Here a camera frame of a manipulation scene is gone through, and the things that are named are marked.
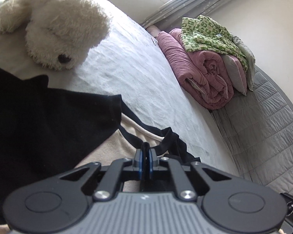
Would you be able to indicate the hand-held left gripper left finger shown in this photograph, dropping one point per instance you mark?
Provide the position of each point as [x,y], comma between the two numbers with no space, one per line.
[141,162]

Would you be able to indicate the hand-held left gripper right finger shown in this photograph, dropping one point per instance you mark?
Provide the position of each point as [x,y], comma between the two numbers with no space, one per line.
[149,162]

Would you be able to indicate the beige sweatshirt with black sleeves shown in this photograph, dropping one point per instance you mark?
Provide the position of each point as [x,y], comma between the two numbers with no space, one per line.
[39,126]

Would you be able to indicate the grey quilted headboard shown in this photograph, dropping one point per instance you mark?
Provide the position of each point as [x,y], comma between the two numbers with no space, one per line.
[263,131]

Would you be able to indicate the folded pink quilt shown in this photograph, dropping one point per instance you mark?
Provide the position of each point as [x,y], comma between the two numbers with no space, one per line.
[200,78]

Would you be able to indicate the pink cushion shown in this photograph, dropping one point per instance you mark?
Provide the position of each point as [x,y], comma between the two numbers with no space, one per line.
[153,30]

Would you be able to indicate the green patterned blanket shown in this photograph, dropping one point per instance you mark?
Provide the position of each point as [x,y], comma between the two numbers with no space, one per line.
[210,36]

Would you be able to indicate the light grey pillow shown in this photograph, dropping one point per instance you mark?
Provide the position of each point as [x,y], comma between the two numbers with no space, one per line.
[246,56]

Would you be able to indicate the grey patterned curtain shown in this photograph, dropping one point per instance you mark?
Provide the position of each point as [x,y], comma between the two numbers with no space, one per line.
[185,7]

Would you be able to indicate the white plush dog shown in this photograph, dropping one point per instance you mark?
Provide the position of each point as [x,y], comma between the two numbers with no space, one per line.
[58,22]

